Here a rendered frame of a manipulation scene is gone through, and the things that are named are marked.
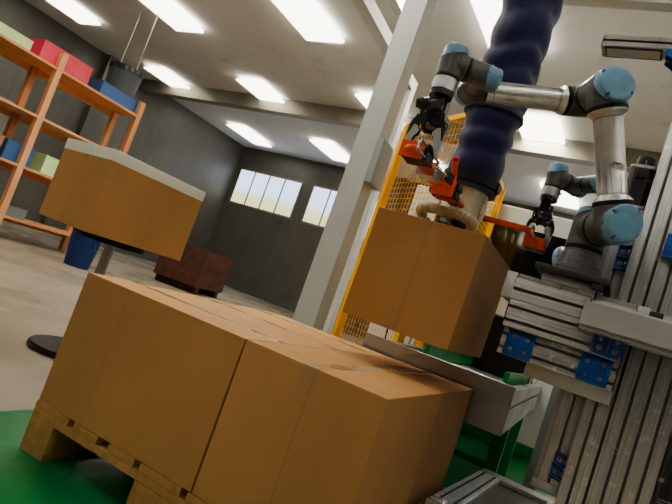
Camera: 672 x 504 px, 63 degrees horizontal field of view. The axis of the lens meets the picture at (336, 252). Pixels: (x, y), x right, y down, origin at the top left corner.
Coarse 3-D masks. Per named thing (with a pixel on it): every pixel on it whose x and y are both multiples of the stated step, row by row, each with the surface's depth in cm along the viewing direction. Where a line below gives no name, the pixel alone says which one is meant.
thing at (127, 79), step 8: (112, 64) 819; (120, 64) 815; (112, 72) 817; (120, 72) 816; (128, 72) 819; (136, 72) 827; (112, 80) 816; (120, 80) 817; (128, 80) 822; (136, 80) 832; (120, 88) 818; (128, 88) 825; (136, 88) 840
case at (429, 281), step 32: (384, 224) 195; (416, 224) 190; (384, 256) 193; (416, 256) 188; (448, 256) 183; (480, 256) 180; (352, 288) 195; (384, 288) 190; (416, 288) 185; (448, 288) 181; (480, 288) 193; (384, 320) 188; (416, 320) 183; (448, 320) 179; (480, 320) 209; (480, 352) 227
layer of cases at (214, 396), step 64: (128, 320) 154; (192, 320) 146; (256, 320) 197; (64, 384) 158; (128, 384) 149; (192, 384) 142; (256, 384) 134; (320, 384) 128; (384, 384) 144; (448, 384) 211; (128, 448) 145; (192, 448) 138; (256, 448) 131; (320, 448) 125; (384, 448) 130; (448, 448) 212
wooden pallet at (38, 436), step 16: (32, 416) 160; (48, 416) 158; (64, 416) 156; (32, 432) 159; (48, 432) 157; (64, 432) 154; (80, 432) 152; (32, 448) 158; (48, 448) 157; (64, 448) 162; (80, 448) 167; (96, 448) 149; (112, 448) 147; (112, 464) 146; (128, 464) 144; (144, 464) 142; (144, 480) 141; (160, 480) 139; (128, 496) 142; (144, 496) 140; (160, 496) 138; (176, 496) 136; (192, 496) 135
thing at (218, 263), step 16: (160, 256) 897; (192, 256) 883; (208, 256) 885; (160, 272) 892; (176, 272) 885; (192, 272) 878; (208, 272) 902; (224, 272) 955; (192, 288) 885; (208, 288) 918
